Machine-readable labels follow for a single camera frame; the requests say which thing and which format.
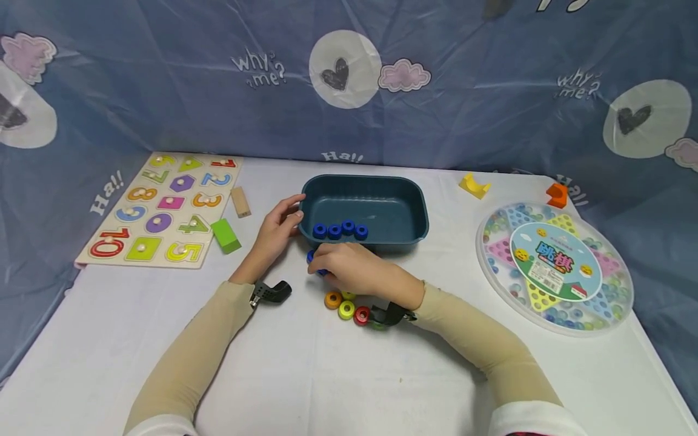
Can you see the person's left hand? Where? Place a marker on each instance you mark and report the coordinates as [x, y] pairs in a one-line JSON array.
[[272, 236]]

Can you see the person's right hand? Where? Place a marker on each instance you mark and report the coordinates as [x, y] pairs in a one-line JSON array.
[[365, 272]]

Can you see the person's left thumb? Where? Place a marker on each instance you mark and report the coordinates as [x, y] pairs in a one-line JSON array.
[[296, 217]]

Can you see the person's right fingers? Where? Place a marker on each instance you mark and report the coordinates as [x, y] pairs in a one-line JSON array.
[[330, 260]]

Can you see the person's left index finger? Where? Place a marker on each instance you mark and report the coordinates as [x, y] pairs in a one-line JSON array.
[[293, 201]]

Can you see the dark blue plastic tray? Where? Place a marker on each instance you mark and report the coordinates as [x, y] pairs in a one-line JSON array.
[[376, 209]]

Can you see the person's right forearm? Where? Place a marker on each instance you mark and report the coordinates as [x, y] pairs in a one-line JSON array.
[[485, 351]]

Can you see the person's left forearm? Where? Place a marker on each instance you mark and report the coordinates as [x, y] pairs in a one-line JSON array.
[[191, 363]]

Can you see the plain wooden block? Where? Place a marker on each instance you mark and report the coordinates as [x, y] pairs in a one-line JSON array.
[[240, 203]]

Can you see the black wrist band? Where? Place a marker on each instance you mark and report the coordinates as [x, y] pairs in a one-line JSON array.
[[271, 293], [393, 315]]

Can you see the green wooden block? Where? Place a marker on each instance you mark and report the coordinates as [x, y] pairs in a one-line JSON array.
[[225, 236]]

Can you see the wooden number puzzle board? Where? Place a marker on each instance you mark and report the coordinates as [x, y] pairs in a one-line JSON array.
[[158, 212]]

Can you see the yellow arch block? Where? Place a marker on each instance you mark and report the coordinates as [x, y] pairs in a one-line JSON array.
[[474, 186]]

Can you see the round marble checkers game box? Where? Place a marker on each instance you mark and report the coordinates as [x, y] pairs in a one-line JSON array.
[[555, 266]]

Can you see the orange block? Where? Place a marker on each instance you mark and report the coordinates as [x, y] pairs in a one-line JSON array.
[[557, 196]]

